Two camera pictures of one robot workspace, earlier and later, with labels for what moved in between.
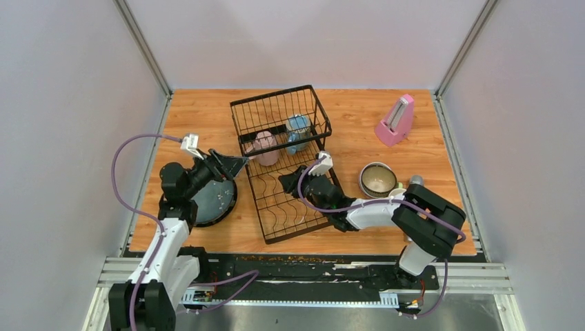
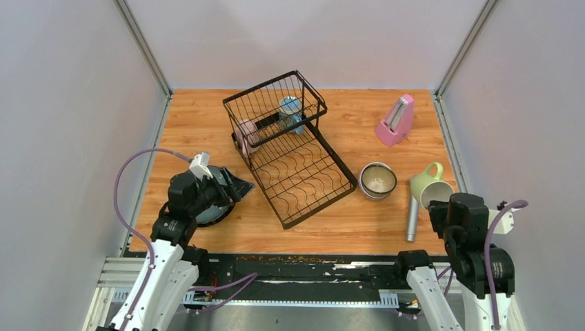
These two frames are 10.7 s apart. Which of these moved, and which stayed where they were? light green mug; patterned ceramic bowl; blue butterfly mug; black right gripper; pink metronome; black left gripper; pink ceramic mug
Moved: light green mug; black left gripper; blue butterfly mug; pink ceramic mug; black right gripper
Stayed: patterned ceramic bowl; pink metronome
